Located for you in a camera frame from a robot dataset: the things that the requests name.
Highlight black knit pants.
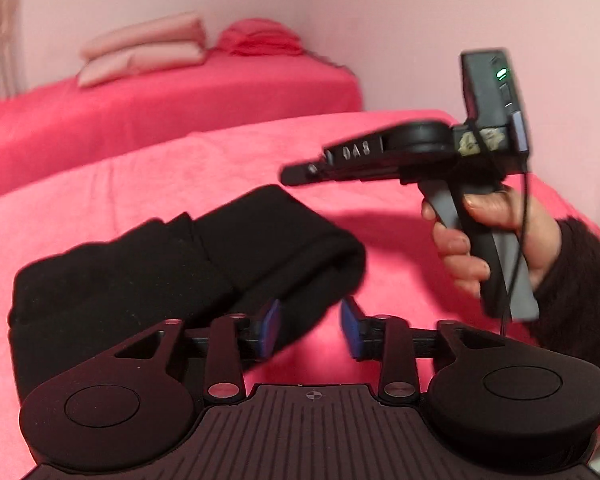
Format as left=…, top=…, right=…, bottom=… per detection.
left=8, top=185, right=366, bottom=396

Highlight dark fuzzy sleeve forearm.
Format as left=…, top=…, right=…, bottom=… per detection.
left=528, top=217, right=600, bottom=368

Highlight right hand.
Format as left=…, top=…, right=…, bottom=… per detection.
left=422, top=188, right=562, bottom=298

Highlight near pink bed cover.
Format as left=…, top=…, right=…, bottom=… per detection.
left=0, top=108, right=600, bottom=480

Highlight red folded blanket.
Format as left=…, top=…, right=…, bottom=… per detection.
left=215, top=18, right=304, bottom=56

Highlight upper pink folded pillow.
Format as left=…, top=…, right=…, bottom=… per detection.
left=80, top=12, right=207, bottom=61

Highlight pink folded pillow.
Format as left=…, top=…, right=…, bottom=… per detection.
left=78, top=42, right=207, bottom=88
left=80, top=12, right=207, bottom=61

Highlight lower pink folded pillow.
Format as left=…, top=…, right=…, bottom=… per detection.
left=78, top=42, right=207, bottom=88

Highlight far red bed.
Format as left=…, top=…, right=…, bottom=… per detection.
left=0, top=52, right=363, bottom=196

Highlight grey camera box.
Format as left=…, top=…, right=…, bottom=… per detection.
left=460, top=49, right=530, bottom=157

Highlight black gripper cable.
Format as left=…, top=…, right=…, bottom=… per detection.
left=497, top=169, right=534, bottom=340

